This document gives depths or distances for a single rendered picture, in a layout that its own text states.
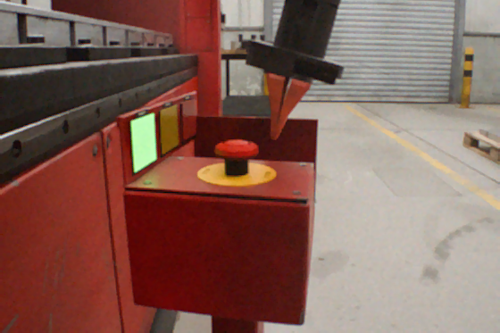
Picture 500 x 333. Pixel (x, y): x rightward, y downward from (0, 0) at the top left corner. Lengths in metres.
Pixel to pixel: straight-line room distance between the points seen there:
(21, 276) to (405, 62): 7.41
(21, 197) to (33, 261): 0.07
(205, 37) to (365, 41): 5.54
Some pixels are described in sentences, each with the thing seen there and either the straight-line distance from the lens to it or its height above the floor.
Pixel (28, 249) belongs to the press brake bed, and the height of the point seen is 0.69.
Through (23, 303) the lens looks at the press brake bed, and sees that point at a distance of 0.49.
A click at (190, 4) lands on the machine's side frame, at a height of 1.12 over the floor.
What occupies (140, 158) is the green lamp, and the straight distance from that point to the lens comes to 0.37.
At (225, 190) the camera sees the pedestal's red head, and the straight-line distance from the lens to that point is 0.33.
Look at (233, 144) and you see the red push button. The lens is 0.36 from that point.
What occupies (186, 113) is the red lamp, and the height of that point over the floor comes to 0.82.
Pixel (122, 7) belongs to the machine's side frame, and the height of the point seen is 1.11.
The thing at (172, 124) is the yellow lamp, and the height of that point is 0.81.
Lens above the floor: 0.89
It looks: 13 degrees down
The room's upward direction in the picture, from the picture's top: straight up
